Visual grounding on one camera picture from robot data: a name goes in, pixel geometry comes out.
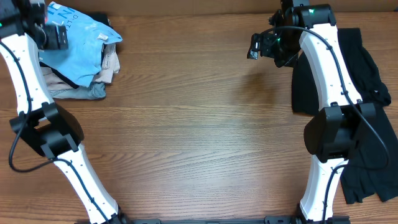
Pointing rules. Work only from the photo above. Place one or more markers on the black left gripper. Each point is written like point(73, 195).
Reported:
point(58, 37)

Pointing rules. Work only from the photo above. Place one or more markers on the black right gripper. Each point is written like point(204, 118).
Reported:
point(267, 43)

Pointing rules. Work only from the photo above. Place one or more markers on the light blue t-shirt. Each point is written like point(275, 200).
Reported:
point(77, 49)

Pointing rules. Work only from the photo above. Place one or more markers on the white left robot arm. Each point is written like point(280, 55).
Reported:
point(46, 127)

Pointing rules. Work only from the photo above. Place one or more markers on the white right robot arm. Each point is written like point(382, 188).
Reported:
point(333, 136)

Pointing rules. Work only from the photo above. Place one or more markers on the black folded garment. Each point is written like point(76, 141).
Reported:
point(99, 18)

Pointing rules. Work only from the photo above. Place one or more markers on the beige folded garment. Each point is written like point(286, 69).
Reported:
point(109, 66)

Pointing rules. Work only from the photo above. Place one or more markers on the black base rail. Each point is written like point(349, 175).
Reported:
point(211, 221)

